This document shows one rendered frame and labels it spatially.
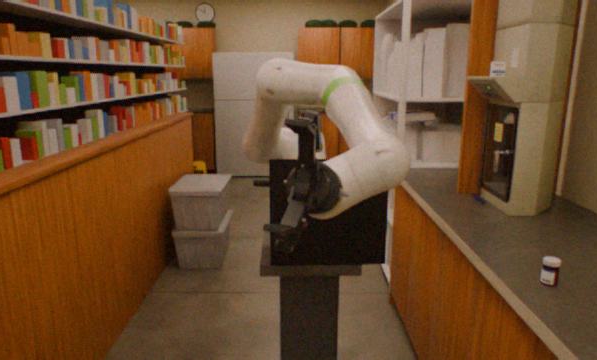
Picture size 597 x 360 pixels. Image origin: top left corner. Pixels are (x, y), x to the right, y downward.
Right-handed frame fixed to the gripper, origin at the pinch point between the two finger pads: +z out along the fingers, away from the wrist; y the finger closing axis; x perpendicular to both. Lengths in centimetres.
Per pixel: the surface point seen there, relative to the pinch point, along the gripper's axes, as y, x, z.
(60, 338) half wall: 85, 116, -129
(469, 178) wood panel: -24, -50, -182
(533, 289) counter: 14, -57, -82
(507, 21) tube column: -89, -47, -147
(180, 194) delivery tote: 17, 139, -270
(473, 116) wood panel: -53, -45, -173
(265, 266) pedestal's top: 25, 20, -84
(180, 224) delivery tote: 40, 138, -280
